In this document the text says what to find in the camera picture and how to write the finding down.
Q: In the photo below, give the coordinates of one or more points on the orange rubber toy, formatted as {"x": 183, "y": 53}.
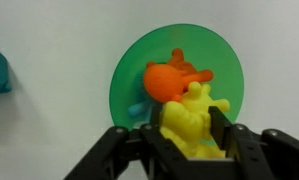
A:
{"x": 162, "y": 81}

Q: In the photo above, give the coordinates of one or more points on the blue rubber toy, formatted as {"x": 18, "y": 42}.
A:
{"x": 137, "y": 108}

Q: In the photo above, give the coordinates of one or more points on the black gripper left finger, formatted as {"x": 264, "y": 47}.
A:
{"x": 135, "y": 153}

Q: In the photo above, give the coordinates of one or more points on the yellow duck toy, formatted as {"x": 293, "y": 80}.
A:
{"x": 189, "y": 116}

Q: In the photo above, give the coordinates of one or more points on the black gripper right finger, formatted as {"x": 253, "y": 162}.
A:
{"x": 262, "y": 156}

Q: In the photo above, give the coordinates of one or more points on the green plastic bowl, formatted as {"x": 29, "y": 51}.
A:
{"x": 205, "y": 46}

